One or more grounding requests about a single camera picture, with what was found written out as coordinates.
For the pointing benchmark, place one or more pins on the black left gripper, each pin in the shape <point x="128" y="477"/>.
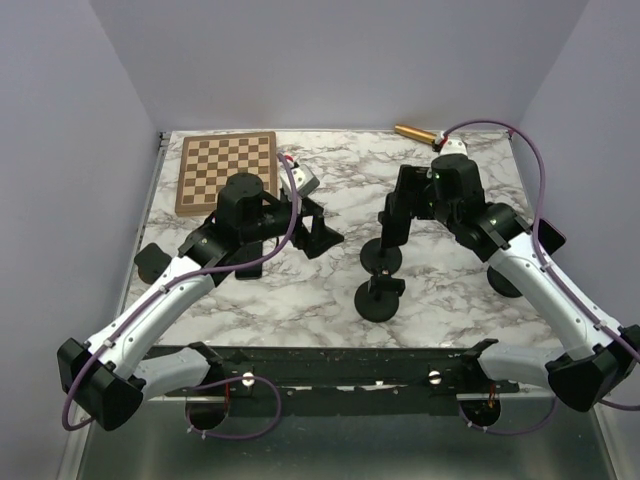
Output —
<point x="321" y="237"/>

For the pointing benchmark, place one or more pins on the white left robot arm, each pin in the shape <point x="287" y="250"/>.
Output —
<point x="108" y="375"/>

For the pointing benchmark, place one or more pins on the wooden chessboard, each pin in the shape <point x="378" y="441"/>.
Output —
<point x="208" y="161"/>

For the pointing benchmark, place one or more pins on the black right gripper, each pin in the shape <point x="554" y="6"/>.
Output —
<point x="413" y="178"/>

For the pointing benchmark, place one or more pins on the black mounting rail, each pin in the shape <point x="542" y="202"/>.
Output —
<point x="305" y="381"/>

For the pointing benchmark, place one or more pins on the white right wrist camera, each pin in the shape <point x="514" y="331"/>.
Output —
<point x="447" y="145"/>

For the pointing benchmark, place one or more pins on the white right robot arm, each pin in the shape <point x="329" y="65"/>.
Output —
<point x="597" y="353"/>

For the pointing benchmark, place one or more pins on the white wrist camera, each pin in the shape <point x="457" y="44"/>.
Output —
<point x="447" y="145"/>
<point x="305" y="181"/>

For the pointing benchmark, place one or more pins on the black phone red case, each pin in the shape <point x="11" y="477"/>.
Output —
<point x="550" y="238"/>

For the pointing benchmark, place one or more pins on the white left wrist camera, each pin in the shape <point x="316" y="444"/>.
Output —
<point x="305" y="181"/>

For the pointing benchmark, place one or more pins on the gold cylinder tube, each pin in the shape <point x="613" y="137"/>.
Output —
<point x="416" y="134"/>

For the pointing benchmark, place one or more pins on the small black dark mount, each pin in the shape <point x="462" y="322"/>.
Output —
<point x="151" y="262"/>

